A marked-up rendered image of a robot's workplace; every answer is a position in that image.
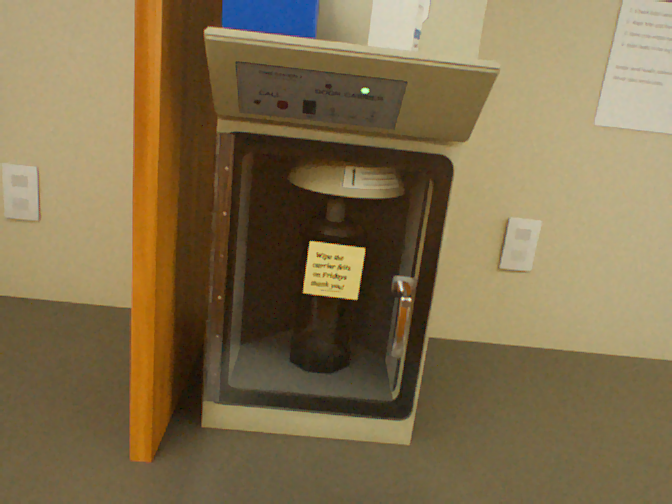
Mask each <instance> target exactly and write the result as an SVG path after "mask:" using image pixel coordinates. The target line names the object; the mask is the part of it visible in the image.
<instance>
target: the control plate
mask: <svg viewBox="0 0 672 504"><path fill-rule="evenodd" d="M236 71H237V85H238V98H239V110H240V113H247V114H256V115H265V116H274V117H284V118H293V119H301V120H310V121H319V122H328V123H338V124H347V125H355V126H364V127H373V128H382V129H391V130H394V126H395V123H397V119H398V115H399V112H400V108H401V105H402V101H403V97H404V94H405V90H406V87H407V82H408V81H404V80H394V79H385V78H377V77H368V76H360V75H351V74H343V73H333V72H325V71H316V70H308V69H299V68H291V67H282V66H273V65H264V64H256V63H247V62H239V61H236ZM327 82H329V83H331V84H332V86H333V88H332V89H331V90H326V89H325V88H324V84H325V83H327ZM362 88H368V89H369V90H370V92H369V93H368V94H362V93H361V89H362ZM254 99H260V100H261V101H262V103H261V104H260V105H256V104H254V103H253V100H254ZM281 100H283V101H286V102H288V104H289V107H288V108H287V109H285V110H282V109H280V108H278V106H277V103H278V102H279V101H281ZM303 100H308V101H316V112H315V115H311V114H303V113H302V111H303ZM332 106H333V107H335V108H337V111H334V113H331V112H330V111H329V107H332ZM350 109H355V110H357V111H356V113H355V114H354V115H351V113H349V111H350ZM370 111H374V112H376V115H375V116H374V117H371V116H370V115H369V112H370Z"/></svg>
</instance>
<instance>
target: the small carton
mask: <svg viewBox="0 0 672 504"><path fill-rule="evenodd" d="M425 1H426V0H373V5H372V13H371V22H370V31H369V39H368V46H374V47H382V48H390V49H400V50H408V51H416V52H418V49H419V42H420V36H421V29H422V22H423V14H424V7H425Z"/></svg>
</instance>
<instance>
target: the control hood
mask: <svg viewBox="0 0 672 504"><path fill-rule="evenodd" d="M204 42H205V50H206V57H207V64H208V72H209V79H210V87H211V95H212V102H214V109H215V112H217V115H226V116H235V117H244V118H252V119H261V120H270V121H280V122H289V123H298V124H307V125H315V126H324V127H333V128H343V129H352V130H361V131H370V132H378V133H387V134H397V135H406V136H415V137H424V138H432V139H441V140H450V141H460V142H466V141H467V140H469V138H470V136H471V133H472V131H473V129H474V127H475V125H476V123H477V120H478V118H479V116H480V114H481V112H482V110H483V107H484V105H485V103H486V101H487V99H488V97H489V94H490V92H491V90H492V88H493V86H494V84H495V80H496V78H497V76H498V74H499V72H500V69H501V64H499V61H492V60H484V59H476V58H467V57H458V56H450V55H441V54H433V53H425V52H416V51H408V50H400V49H390V48H382V47H374V46H365V45H357V44H349V43H340V42H331V41H323V40H314V39H306V38H298V37H289V36H281V35H271V34H263V33H255V32H246V31H238V30H230V29H221V28H213V27H207V30H204ZM236 61H239V62H247V63H256V64H264V65H273V66H282V67H291V68H299V69H308V70H316V71H325V72H333V73H343V74H351V75H360V76H368V77H377V78H385V79H394V80H404V81H408V82H407V87H406V90H405V94H404V97H403V101H402V105H401V108H400V112H399V115H398V119H397V123H395V126H394V130H391V129H382V128H373V127H364V126H355V125H347V124H338V123H328V122H319V121H310V120H301V119H293V118H284V117H274V116H265V115H256V114H247V113H240V110H239V98H238V85H237V71H236Z"/></svg>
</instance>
